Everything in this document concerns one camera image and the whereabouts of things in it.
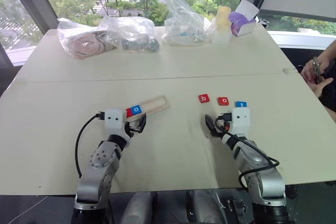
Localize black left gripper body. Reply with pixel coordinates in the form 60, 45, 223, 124
123, 123, 141, 138

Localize person's right hand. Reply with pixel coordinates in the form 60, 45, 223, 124
300, 55, 331, 83

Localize plastic bag with pink cloth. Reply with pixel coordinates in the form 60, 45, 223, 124
57, 18, 119, 60

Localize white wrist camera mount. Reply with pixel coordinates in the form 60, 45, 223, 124
230, 107, 251, 136
104, 108, 127, 133

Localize plastic bag with grey items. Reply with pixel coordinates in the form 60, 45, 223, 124
98, 15, 160, 54

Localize dark phone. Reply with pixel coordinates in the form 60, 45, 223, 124
312, 58, 322, 84

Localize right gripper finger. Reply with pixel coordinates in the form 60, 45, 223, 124
205, 114, 215, 137

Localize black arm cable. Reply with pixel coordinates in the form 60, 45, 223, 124
214, 113, 280, 189
75, 113, 106, 179

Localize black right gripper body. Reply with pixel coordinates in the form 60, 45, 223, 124
211, 113, 232, 137

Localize grey rounded robot leg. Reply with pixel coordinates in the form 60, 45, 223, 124
186, 189, 228, 224
120, 192, 156, 224

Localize purple and white carton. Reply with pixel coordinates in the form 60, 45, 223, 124
227, 0, 260, 37

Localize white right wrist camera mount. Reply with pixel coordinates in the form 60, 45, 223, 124
230, 107, 251, 136

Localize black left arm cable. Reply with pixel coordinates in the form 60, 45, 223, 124
75, 113, 106, 179

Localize person's left hand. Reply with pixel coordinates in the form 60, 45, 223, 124
308, 77, 334, 99

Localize wooden letter tray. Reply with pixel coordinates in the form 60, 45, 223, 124
125, 95, 171, 124

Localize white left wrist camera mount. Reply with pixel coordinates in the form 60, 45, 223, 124
104, 108, 127, 133

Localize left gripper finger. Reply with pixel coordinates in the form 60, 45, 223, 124
138, 113, 147, 133

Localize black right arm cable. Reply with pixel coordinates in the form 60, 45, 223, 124
214, 113, 280, 189

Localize black strap buckle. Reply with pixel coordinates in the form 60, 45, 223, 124
227, 198, 249, 224

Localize clear bag with white cable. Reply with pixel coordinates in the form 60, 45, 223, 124
161, 0, 213, 47

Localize dark window pillar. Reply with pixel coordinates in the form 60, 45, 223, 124
4, 0, 60, 35

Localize yellow and white bottle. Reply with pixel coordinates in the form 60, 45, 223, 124
211, 5, 233, 45

